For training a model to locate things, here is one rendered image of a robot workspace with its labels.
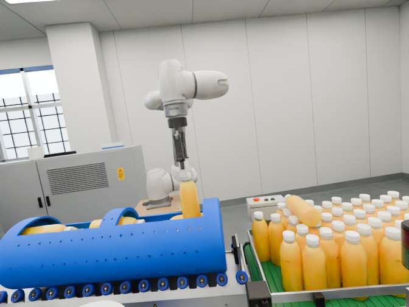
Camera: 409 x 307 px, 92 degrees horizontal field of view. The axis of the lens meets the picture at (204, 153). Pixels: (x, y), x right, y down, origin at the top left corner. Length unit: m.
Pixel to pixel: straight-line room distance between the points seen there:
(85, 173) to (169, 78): 2.10
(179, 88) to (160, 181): 0.87
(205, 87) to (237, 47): 3.29
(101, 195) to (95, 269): 1.82
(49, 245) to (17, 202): 2.20
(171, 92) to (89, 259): 0.67
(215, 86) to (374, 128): 4.61
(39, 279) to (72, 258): 0.17
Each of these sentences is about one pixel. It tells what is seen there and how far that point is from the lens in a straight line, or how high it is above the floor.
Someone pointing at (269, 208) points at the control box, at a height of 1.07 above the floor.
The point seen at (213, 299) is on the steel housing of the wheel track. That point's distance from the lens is 0.91.
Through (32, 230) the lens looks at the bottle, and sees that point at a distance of 1.15.
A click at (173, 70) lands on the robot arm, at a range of 0.77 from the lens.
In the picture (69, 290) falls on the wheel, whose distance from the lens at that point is 1.08.
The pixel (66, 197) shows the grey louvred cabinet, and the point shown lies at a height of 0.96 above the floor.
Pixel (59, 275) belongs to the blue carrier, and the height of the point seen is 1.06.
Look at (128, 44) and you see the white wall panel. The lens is 4.07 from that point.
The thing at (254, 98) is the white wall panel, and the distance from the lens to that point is 3.90.
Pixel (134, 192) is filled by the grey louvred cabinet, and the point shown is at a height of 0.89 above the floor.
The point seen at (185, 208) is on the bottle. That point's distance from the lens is 0.80.
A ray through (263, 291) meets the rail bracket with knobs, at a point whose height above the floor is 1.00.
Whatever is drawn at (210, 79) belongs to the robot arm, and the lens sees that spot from 0.80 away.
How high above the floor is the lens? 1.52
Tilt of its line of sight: 6 degrees down
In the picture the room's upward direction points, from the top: 7 degrees counter-clockwise
